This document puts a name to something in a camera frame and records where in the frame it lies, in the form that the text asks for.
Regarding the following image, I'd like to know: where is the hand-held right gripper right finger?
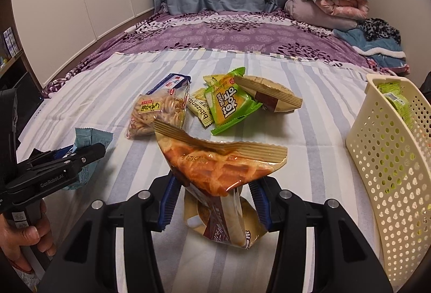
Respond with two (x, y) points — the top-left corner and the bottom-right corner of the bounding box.
(247, 177), (394, 293)

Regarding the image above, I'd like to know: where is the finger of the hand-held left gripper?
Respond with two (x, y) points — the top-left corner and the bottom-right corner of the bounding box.
(20, 143), (106, 175)
(5, 161), (85, 204)

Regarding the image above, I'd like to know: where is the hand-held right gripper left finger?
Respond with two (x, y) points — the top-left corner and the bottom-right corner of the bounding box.
(37, 175), (184, 293)

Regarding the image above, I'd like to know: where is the light blue snack packet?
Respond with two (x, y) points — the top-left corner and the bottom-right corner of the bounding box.
(64, 127), (114, 191)

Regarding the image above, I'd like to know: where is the orange waffle packet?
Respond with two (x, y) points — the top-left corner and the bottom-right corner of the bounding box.
(153, 119), (288, 199)

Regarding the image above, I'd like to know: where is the clear round cracker bag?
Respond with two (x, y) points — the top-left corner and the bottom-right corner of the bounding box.
(126, 84), (191, 140)

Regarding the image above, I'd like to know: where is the green orange snack packet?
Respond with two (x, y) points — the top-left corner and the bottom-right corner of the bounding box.
(204, 67), (263, 136)

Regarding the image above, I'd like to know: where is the blue white biscuit packet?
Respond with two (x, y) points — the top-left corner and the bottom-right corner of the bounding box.
(146, 73), (192, 96)

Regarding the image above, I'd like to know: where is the beige brown snack packet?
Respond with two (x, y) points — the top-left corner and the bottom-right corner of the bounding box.
(234, 75), (303, 113)

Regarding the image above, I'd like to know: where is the cream perforated plastic basket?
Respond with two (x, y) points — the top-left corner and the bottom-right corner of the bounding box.
(346, 73), (431, 287)

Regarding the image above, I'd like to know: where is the person's left hand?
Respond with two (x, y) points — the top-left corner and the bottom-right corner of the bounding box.
(0, 202), (57, 275)

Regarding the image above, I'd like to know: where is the brown cream cake packet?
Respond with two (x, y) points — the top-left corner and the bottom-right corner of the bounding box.
(183, 187), (268, 250)

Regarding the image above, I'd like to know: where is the dark wooden shelf unit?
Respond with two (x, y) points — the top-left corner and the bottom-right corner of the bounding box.
(0, 23), (44, 132)

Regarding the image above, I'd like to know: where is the small blue white box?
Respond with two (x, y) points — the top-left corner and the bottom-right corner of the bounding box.
(3, 27), (18, 58)

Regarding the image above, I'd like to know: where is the small yellow snack packet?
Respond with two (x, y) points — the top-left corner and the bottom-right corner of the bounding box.
(203, 74), (233, 86)
(187, 87), (214, 128)

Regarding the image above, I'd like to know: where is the purple floral bed sheet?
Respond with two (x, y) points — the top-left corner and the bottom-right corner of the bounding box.
(40, 3), (409, 98)

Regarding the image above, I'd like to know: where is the blue fleece robe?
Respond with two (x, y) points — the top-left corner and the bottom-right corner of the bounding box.
(333, 27), (409, 74)

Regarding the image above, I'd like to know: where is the lavender folded quilt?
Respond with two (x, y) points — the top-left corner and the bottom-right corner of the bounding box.
(284, 0), (362, 31)

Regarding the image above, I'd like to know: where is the leopard print scarf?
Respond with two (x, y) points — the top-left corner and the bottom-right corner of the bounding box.
(359, 18), (403, 47)

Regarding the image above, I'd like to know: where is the pink folded quilt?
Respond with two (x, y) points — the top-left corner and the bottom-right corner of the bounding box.
(315, 0), (367, 19)

